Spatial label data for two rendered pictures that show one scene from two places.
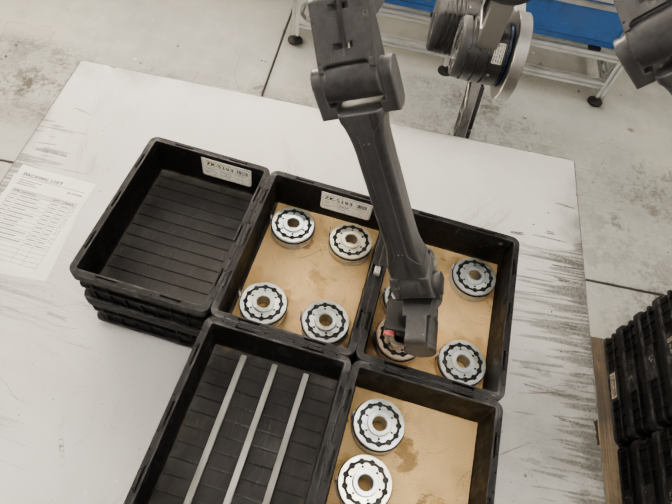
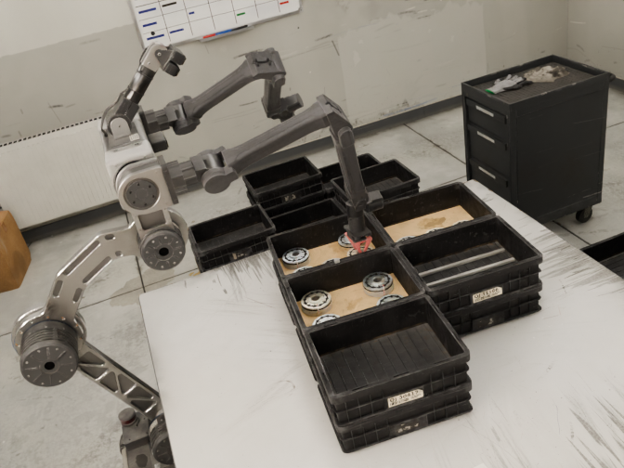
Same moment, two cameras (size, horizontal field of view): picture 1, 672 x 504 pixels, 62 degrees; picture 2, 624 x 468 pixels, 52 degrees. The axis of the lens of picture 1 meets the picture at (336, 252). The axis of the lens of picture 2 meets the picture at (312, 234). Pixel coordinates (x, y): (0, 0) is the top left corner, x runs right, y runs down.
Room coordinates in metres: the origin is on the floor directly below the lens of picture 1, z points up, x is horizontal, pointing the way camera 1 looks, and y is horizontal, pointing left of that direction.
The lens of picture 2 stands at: (1.13, 1.66, 2.15)
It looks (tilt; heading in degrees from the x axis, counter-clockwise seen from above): 31 degrees down; 256
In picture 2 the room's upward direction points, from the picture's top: 12 degrees counter-clockwise
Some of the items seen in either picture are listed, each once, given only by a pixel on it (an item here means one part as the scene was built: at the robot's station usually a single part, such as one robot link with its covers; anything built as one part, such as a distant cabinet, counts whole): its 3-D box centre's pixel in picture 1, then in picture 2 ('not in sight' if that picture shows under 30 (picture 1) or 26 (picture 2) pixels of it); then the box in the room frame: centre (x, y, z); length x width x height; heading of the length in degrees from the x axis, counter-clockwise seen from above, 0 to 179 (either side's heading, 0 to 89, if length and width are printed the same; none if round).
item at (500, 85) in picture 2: not in sight; (505, 83); (-0.80, -1.22, 0.88); 0.25 x 0.19 x 0.03; 0
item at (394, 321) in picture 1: (414, 313); (357, 224); (0.51, -0.17, 1.00); 0.10 x 0.07 x 0.07; 91
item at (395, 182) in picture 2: not in sight; (379, 214); (0.03, -1.19, 0.37); 0.40 x 0.30 x 0.45; 0
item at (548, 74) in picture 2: not in sight; (545, 72); (-1.04, -1.19, 0.88); 0.29 x 0.22 x 0.03; 0
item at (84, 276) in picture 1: (178, 219); (383, 344); (0.67, 0.35, 0.92); 0.40 x 0.30 x 0.02; 175
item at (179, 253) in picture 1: (181, 232); (385, 358); (0.67, 0.35, 0.87); 0.40 x 0.30 x 0.11; 175
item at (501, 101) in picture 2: not in sight; (532, 153); (-0.92, -1.14, 0.45); 0.60 x 0.45 x 0.90; 0
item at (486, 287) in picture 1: (474, 276); (295, 255); (0.71, -0.33, 0.86); 0.10 x 0.10 x 0.01
